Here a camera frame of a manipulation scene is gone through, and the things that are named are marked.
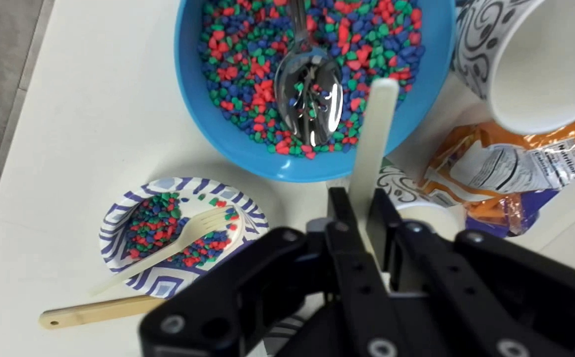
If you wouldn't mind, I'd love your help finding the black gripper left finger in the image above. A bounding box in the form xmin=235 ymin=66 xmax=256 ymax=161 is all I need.
xmin=139 ymin=189 xmax=395 ymax=357

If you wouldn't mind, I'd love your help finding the blue patterned paper plate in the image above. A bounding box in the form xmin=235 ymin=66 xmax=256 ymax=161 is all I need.
xmin=98 ymin=177 xmax=270 ymax=300

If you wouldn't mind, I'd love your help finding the metal spoon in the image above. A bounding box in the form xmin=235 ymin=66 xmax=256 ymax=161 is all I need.
xmin=274 ymin=0 xmax=346 ymax=147

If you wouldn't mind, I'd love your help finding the blue cereal bowl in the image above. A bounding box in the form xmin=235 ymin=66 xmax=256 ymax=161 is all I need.
xmin=175 ymin=0 xmax=455 ymax=183

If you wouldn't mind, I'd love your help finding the white plastic knife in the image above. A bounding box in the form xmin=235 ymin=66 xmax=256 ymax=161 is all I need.
xmin=350 ymin=78 xmax=399 ymax=232

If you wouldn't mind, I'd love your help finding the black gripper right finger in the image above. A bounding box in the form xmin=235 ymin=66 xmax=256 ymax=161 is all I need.
xmin=369 ymin=191 xmax=575 ymax=357

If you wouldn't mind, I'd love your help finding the black and white paper cup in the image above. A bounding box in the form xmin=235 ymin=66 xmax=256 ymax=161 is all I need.
xmin=453 ymin=0 xmax=575 ymax=133

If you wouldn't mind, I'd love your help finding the orange snack bag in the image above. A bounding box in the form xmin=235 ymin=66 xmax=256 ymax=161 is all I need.
xmin=421 ymin=121 xmax=575 ymax=238

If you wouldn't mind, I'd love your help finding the wooden spatula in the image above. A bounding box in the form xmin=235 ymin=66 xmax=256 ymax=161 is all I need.
xmin=38 ymin=296 xmax=163 ymax=329

